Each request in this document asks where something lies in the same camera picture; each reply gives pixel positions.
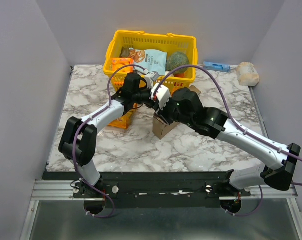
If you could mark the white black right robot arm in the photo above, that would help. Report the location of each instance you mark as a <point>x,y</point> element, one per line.
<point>277,165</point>

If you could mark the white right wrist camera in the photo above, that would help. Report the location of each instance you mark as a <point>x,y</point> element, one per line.
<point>160,94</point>

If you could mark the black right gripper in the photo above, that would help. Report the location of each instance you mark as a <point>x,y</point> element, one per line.
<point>163,115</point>

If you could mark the orange gummy candy bag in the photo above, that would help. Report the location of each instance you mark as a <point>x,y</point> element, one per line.
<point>123,122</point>

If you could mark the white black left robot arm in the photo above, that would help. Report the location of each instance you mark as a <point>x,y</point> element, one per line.
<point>78,141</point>

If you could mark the green netted melon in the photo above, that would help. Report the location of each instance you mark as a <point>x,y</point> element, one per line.
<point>176,60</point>

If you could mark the orange fruit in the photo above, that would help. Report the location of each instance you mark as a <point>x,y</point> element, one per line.
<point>179,75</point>

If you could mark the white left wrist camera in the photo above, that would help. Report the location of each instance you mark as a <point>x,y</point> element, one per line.
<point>151,78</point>

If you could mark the aluminium frame rail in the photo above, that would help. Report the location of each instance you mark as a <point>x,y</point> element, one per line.
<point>60,190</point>

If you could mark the orange snack box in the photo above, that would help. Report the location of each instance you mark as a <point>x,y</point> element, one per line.
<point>117,63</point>

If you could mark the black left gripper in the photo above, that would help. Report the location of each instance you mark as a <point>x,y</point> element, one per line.
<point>151,103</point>

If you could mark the blue flat package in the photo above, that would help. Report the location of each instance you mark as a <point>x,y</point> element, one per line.
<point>219,67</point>

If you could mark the brown cardboard express box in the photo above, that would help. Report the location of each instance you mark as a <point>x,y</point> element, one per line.
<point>163,128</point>

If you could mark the light blue cassava chips bag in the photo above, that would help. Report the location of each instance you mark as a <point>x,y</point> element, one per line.
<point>152,60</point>

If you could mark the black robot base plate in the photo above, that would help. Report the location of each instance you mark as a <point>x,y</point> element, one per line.
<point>168,189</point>

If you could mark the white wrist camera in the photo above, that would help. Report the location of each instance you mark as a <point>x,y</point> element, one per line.
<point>151,78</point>
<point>160,94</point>

